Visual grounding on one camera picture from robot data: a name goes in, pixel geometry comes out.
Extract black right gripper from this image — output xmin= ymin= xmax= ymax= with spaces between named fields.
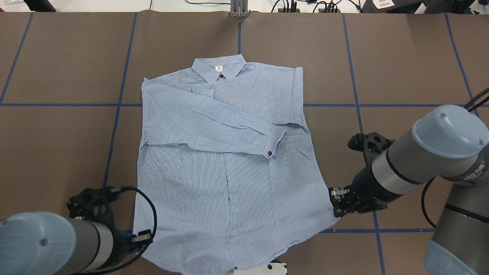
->
xmin=329 ymin=132 xmax=396 ymax=218

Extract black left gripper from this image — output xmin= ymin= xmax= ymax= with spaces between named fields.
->
xmin=66 ymin=186 xmax=154 ymax=264

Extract light blue striped shirt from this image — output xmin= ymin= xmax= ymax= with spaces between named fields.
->
xmin=137 ymin=55 xmax=338 ymax=275

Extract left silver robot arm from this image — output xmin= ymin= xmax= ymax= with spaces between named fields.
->
xmin=0 ymin=186 xmax=157 ymax=275

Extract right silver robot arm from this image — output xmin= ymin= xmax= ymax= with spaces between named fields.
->
xmin=329 ymin=105 xmax=489 ymax=275

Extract brown paper table cover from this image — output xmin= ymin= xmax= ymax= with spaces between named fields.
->
xmin=0 ymin=11 xmax=489 ymax=275

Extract white central pedestal column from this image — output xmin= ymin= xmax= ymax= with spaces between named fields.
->
xmin=233 ymin=262 xmax=288 ymax=275

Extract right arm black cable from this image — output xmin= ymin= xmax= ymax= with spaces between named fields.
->
xmin=421 ymin=87 xmax=489 ymax=229

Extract aluminium frame post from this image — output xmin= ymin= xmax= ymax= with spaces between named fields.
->
xmin=230 ymin=0 xmax=249 ymax=18

